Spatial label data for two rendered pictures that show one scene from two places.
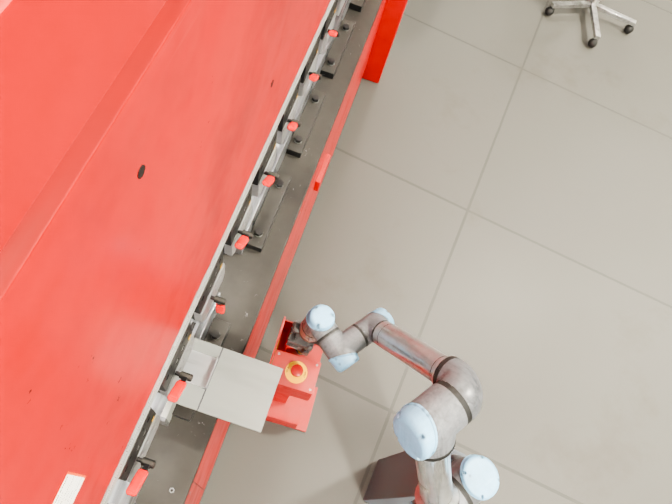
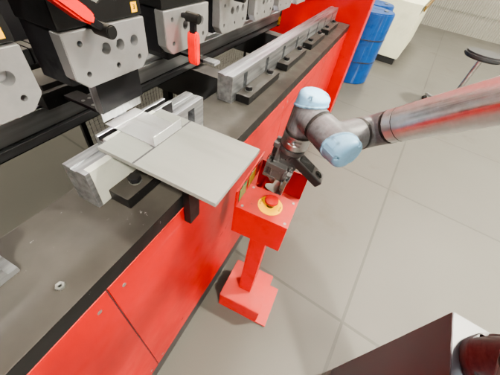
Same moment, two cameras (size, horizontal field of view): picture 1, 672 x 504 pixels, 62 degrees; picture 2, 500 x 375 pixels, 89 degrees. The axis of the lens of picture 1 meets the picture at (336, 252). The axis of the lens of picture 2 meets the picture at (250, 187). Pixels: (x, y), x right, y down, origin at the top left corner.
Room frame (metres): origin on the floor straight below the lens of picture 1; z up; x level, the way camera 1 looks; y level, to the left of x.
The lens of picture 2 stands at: (-0.03, -0.14, 1.33)
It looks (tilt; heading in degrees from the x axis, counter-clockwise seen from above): 46 degrees down; 22
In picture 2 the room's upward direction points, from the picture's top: 10 degrees clockwise
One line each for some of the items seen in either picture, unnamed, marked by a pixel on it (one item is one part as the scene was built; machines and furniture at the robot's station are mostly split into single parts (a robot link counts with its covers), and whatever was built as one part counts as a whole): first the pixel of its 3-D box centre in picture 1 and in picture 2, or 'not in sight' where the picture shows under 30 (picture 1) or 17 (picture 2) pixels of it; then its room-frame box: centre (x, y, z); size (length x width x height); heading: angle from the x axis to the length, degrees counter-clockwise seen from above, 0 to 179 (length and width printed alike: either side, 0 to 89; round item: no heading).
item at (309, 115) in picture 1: (306, 122); (292, 58); (1.28, 0.28, 0.89); 0.30 x 0.05 x 0.03; 3
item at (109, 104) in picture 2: not in sight; (117, 90); (0.27, 0.29, 1.07); 0.10 x 0.02 x 0.10; 3
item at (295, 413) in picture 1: (286, 399); (250, 292); (0.48, -0.04, 0.06); 0.25 x 0.20 x 0.12; 95
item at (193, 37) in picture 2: (218, 304); (191, 39); (0.43, 0.23, 1.15); 0.04 x 0.02 x 0.10; 93
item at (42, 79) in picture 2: not in sight; (75, 93); (0.28, 0.45, 1.01); 0.26 x 0.12 x 0.05; 93
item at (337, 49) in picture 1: (337, 48); (314, 40); (1.68, 0.30, 0.89); 0.30 x 0.05 x 0.03; 3
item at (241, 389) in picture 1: (226, 384); (183, 149); (0.28, 0.14, 1.00); 0.26 x 0.18 x 0.01; 93
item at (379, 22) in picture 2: not in sight; (360, 39); (4.22, 0.33, 0.41); 1.12 x 0.69 x 0.82; 174
